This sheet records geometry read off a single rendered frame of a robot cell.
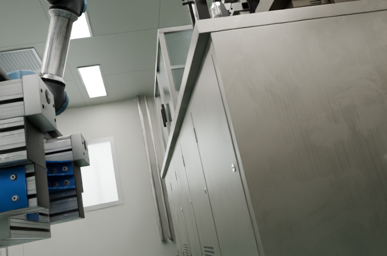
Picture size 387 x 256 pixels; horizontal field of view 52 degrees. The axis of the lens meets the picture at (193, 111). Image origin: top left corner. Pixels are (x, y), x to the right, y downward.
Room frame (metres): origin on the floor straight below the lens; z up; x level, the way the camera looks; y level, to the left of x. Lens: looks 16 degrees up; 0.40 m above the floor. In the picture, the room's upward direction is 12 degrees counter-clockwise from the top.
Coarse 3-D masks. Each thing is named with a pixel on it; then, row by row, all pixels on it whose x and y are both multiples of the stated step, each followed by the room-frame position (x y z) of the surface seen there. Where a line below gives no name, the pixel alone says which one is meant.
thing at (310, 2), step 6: (294, 0) 1.03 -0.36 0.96; (300, 0) 1.04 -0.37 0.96; (306, 0) 1.04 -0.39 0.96; (312, 0) 1.04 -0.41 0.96; (318, 0) 1.05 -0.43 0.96; (324, 0) 1.05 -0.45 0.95; (288, 6) 1.06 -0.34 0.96; (294, 6) 1.03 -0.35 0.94; (300, 6) 1.04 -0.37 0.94; (306, 6) 1.04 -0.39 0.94
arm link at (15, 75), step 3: (9, 72) 1.24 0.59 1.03; (12, 72) 1.23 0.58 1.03; (15, 72) 1.23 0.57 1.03; (18, 72) 1.23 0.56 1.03; (21, 72) 1.24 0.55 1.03; (24, 72) 1.24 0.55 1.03; (27, 72) 1.25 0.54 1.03; (30, 72) 1.26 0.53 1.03; (33, 72) 1.28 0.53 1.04; (9, 75) 1.23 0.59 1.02; (12, 75) 1.23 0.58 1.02; (15, 75) 1.23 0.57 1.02; (18, 75) 1.23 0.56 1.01; (21, 75) 1.24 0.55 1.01; (24, 75) 1.24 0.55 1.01; (12, 78) 1.23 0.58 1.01; (15, 78) 1.23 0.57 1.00; (18, 78) 1.23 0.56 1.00; (21, 78) 1.23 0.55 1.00
